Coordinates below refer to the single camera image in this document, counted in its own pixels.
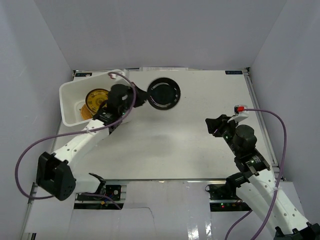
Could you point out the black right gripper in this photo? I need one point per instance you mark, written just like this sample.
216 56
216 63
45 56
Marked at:
218 124

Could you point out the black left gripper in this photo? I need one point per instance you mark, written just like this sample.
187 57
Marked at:
136 97

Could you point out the black round plate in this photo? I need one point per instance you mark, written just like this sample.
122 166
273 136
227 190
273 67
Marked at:
164 93

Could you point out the yellow ornate round plate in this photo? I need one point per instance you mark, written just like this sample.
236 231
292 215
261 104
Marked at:
95 98

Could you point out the round orange woven plate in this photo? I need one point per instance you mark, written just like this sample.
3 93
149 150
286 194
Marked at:
85 113

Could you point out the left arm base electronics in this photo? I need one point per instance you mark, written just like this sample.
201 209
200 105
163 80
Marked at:
110 197

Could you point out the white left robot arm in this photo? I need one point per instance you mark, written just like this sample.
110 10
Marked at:
55 170

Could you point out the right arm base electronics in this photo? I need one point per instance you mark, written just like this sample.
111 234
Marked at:
222 197

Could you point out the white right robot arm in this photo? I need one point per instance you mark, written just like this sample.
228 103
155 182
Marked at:
255 182

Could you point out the white plastic bin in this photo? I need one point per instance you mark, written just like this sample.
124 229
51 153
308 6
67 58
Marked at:
72 94

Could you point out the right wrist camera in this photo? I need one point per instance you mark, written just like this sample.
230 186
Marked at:
240 112

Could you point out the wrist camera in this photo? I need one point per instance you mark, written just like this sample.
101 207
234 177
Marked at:
117 73
240 112

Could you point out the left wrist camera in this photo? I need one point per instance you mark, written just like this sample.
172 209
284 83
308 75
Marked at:
117 73

